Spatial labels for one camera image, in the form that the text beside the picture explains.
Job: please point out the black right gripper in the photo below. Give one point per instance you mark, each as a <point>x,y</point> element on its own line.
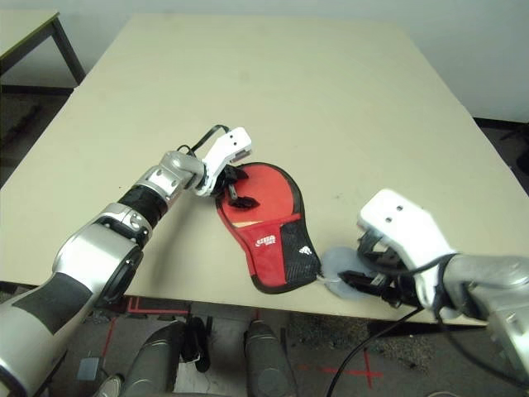
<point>396,281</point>

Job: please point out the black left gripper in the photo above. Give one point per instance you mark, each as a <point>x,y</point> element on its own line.
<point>226,180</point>

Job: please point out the white fluffy zipper pull ball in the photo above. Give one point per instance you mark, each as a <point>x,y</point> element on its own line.
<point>339,260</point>

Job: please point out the red black paddle case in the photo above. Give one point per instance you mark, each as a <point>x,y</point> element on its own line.
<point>264,264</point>

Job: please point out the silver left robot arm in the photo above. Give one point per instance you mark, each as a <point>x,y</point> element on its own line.
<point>95,256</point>

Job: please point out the grey robot right leg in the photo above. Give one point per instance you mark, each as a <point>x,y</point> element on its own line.
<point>268,360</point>

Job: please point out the grey robot leg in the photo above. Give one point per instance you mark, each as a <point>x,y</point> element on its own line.
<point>268,360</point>
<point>153,364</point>

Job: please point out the grey robot left leg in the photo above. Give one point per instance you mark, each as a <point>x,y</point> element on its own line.
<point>153,364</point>

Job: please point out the dark framed side table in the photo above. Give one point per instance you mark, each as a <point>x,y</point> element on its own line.
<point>68,54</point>

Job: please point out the grey foot pedal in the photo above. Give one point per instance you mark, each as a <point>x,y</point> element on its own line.
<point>87,369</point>

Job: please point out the grey bystander shoe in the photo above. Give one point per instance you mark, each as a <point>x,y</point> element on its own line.
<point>109,386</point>

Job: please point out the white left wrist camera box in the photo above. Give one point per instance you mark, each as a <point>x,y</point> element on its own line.
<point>229,142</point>

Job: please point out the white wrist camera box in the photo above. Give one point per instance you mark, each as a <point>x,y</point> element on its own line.
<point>229,142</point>
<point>396,219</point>

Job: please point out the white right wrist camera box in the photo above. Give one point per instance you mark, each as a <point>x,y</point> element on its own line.
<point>396,219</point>

